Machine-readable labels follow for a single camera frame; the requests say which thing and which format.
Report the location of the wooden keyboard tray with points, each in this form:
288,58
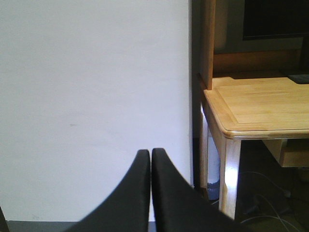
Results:
289,152

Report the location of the white grey cylinder under desk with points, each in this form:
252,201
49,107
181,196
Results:
213,182

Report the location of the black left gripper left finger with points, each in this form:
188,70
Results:
126,209

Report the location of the black monitor stand base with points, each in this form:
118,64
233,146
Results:
301,75

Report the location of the dark monitor screen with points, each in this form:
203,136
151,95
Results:
271,19

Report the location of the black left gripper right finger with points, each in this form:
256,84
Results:
178,207

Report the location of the wooden desk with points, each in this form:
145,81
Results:
244,97

